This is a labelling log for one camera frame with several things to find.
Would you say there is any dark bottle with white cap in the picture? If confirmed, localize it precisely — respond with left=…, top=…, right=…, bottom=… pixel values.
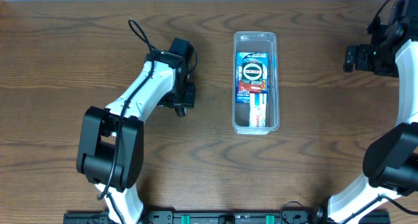
left=174, top=106, right=188, bottom=118

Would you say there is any red medicine box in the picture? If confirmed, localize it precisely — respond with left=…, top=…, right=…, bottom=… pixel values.
left=238, top=80, right=267, bottom=93

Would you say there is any blue Kool Fever box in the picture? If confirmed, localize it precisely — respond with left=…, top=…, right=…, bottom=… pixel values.
left=235, top=52, right=269, bottom=103

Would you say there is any dark green round-label box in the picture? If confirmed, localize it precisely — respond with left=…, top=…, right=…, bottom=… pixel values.
left=242, top=63, right=263, bottom=82

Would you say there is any white Panadol box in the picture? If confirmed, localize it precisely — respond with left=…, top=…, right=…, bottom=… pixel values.
left=249, top=93, right=267, bottom=127

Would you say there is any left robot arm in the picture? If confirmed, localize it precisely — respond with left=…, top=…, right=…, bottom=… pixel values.
left=76, top=38, right=197, bottom=223

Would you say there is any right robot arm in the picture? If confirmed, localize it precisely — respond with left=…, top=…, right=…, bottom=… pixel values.
left=312, top=0, right=417, bottom=223

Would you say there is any clear plastic container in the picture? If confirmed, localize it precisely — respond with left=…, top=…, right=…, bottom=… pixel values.
left=233, top=31, right=280, bottom=135

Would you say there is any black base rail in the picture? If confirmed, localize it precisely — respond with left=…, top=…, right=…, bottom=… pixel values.
left=63, top=210, right=391, bottom=224

